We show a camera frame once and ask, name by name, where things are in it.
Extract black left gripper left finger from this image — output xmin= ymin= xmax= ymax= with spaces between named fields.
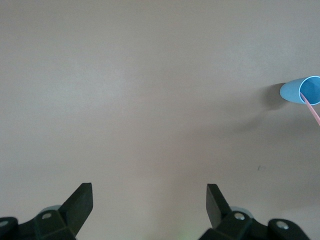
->
xmin=0 ymin=182 xmax=94 ymax=240

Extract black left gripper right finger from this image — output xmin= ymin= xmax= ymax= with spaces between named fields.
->
xmin=197 ymin=183 xmax=311 ymax=240

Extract pink chopstick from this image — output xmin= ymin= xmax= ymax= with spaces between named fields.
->
xmin=298 ymin=91 xmax=320 ymax=127

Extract blue plastic cup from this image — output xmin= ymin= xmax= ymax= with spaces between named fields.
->
xmin=279 ymin=75 xmax=320 ymax=106

